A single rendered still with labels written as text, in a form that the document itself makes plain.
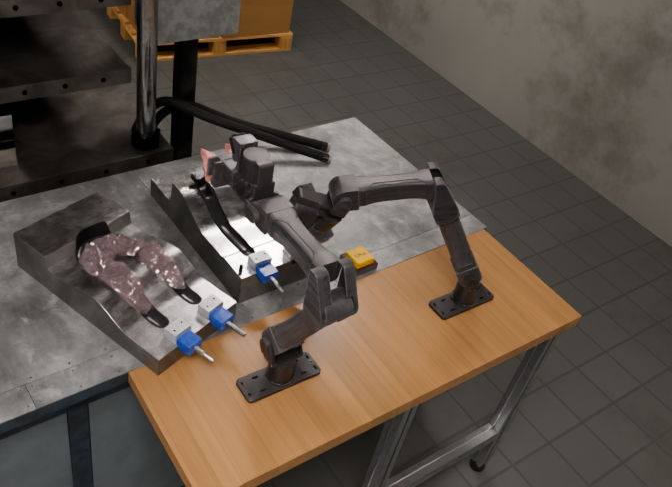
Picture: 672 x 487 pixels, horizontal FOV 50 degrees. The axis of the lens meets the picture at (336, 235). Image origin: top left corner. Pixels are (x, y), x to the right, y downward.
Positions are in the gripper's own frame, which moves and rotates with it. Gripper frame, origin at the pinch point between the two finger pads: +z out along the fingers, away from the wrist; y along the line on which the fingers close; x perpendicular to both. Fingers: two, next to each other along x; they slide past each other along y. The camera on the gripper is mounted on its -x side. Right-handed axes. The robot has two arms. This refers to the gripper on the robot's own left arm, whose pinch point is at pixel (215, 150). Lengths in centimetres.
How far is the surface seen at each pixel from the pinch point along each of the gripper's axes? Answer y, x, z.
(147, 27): -10, -2, 61
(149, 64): -11, 10, 61
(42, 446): 49, 62, -16
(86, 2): 5, -8, 67
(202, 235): -2.1, 31.6, 7.0
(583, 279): -206, 120, -1
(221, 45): -140, 107, 249
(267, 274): -8.8, 29.6, -15.1
